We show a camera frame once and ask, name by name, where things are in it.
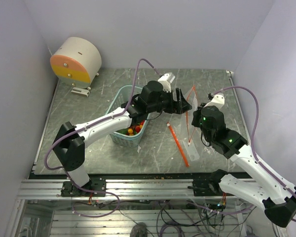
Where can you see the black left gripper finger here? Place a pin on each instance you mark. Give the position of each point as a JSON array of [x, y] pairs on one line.
[[178, 104], [185, 105]]

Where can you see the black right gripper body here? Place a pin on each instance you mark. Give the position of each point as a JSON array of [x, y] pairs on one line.
[[198, 123]]

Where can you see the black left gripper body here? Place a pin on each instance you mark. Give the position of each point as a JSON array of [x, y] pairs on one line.
[[166, 104]]

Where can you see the clear zip bag orange zipper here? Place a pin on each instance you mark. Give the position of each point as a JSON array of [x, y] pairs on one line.
[[187, 129]]

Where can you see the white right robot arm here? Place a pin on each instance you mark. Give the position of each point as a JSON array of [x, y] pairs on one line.
[[273, 194]]

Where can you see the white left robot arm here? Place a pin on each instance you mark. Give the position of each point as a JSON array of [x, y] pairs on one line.
[[72, 140]]

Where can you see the cream round drawer cabinet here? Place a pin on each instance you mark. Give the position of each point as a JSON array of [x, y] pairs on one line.
[[77, 62]]

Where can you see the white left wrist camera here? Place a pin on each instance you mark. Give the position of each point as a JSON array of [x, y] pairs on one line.
[[166, 81]]

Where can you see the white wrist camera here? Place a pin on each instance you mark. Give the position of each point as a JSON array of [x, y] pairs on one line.
[[166, 81], [217, 100]]

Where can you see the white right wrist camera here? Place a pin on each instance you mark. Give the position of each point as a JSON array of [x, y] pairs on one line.
[[217, 100]]

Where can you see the small white metal bracket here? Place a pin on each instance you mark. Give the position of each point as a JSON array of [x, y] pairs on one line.
[[85, 92]]

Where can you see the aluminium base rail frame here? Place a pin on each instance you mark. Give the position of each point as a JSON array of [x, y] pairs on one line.
[[166, 204]]

